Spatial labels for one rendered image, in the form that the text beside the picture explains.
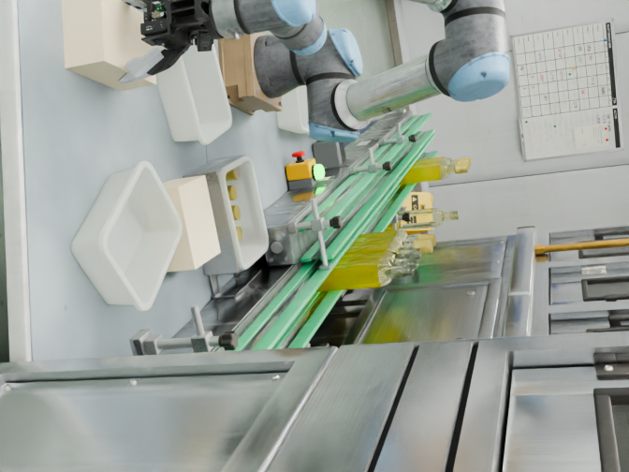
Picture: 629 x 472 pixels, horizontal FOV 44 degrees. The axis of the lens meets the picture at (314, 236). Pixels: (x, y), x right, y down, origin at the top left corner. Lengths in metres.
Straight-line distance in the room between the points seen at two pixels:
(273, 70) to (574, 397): 1.26
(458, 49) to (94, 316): 0.82
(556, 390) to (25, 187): 0.80
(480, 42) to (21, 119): 0.82
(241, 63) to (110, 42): 0.59
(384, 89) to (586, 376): 0.99
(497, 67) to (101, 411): 0.96
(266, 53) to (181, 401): 1.14
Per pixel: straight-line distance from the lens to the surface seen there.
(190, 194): 1.49
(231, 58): 1.88
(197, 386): 0.90
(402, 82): 1.62
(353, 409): 0.75
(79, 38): 1.35
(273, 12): 1.22
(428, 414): 0.73
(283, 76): 1.86
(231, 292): 1.69
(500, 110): 7.69
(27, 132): 1.24
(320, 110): 1.78
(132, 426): 0.85
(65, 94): 1.34
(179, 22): 1.29
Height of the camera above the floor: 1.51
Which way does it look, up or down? 19 degrees down
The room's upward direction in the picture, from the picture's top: 84 degrees clockwise
